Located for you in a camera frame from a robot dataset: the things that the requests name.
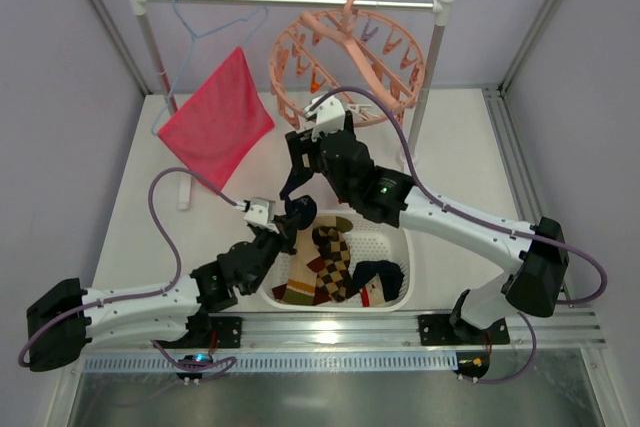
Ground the beige striped sock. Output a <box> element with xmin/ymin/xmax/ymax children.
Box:
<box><xmin>272</xmin><ymin>241</ymin><xmax>323</xmax><ymax>307</ymax></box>

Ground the navy blue sock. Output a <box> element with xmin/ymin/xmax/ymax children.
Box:
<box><xmin>279</xmin><ymin>168</ymin><xmax>318</xmax><ymax>230</ymax></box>
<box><xmin>352</xmin><ymin>260</ymin><xmax>404</xmax><ymax>307</ymax></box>

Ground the brown argyle sock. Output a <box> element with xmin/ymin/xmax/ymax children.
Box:
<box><xmin>312</xmin><ymin>226</ymin><xmax>357</xmax><ymax>303</ymax></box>

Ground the pink round clip hanger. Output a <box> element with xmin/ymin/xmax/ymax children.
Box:
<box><xmin>269</xmin><ymin>0</ymin><xmax>427</xmax><ymax>128</ymax></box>

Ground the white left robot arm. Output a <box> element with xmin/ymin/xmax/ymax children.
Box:
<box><xmin>18</xmin><ymin>216</ymin><xmax>298</xmax><ymax>372</ymax></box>

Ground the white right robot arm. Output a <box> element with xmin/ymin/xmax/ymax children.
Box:
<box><xmin>281</xmin><ymin>126</ymin><xmax>568</xmax><ymax>343</ymax></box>

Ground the white perforated plastic basket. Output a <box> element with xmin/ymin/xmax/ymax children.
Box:
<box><xmin>259</xmin><ymin>211</ymin><xmax>415</xmax><ymax>312</ymax></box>

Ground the pink towel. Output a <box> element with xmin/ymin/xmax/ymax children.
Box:
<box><xmin>158</xmin><ymin>47</ymin><xmax>275</xmax><ymax>188</ymax></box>

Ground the white metal clothes rack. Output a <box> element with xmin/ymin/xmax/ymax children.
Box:
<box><xmin>122</xmin><ymin>0</ymin><xmax>457</xmax><ymax>211</ymax></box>

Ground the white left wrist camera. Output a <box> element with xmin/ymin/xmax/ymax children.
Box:
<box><xmin>236</xmin><ymin>197</ymin><xmax>277</xmax><ymax>232</ymax></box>

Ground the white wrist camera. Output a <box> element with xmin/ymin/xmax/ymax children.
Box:
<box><xmin>303</xmin><ymin>95</ymin><xmax>346</xmax><ymax>142</ymax></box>
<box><xmin>236</xmin><ymin>197</ymin><xmax>277</xmax><ymax>232</ymax></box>

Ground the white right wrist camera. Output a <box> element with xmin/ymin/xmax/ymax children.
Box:
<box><xmin>303</xmin><ymin>95</ymin><xmax>346</xmax><ymax>142</ymax></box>

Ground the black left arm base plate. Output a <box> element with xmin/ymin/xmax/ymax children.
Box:
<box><xmin>183</xmin><ymin>315</ymin><xmax>243</xmax><ymax>349</ymax></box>

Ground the aluminium front rail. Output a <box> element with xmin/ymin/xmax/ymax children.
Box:
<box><xmin>84</xmin><ymin>310</ymin><xmax>608</xmax><ymax>374</ymax></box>

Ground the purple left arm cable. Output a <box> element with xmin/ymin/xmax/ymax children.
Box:
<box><xmin>17</xmin><ymin>166</ymin><xmax>251</xmax><ymax>367</ymax></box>

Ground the blue wire hanger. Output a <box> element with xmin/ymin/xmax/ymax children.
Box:
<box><xmin>151</xmin><ymin>0</ymin><xmax>269</xmax><ymax>136</ymax></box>

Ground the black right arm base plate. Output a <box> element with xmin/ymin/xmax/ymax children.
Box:
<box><xmin>417</xmin><ymin>314</ymin><xmax>510</xmax><ymax>346</ymax></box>

